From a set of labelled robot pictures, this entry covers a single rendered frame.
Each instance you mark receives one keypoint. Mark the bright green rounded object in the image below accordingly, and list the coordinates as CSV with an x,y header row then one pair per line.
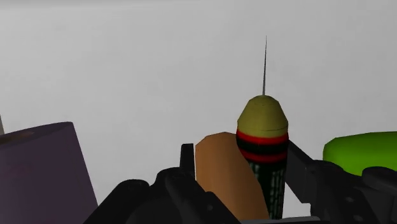
x,y
359,150

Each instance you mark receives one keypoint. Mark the orange rounded object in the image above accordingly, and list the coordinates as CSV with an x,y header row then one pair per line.
x,y
223,173

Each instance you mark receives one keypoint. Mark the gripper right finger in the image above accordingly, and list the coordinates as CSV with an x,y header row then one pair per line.
x,y
335,189

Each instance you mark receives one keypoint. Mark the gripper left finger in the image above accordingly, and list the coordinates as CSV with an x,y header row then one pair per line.
x,y
173,198

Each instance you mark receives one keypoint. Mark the purple cylinder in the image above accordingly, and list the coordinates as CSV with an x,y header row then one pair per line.
x,y
40,176

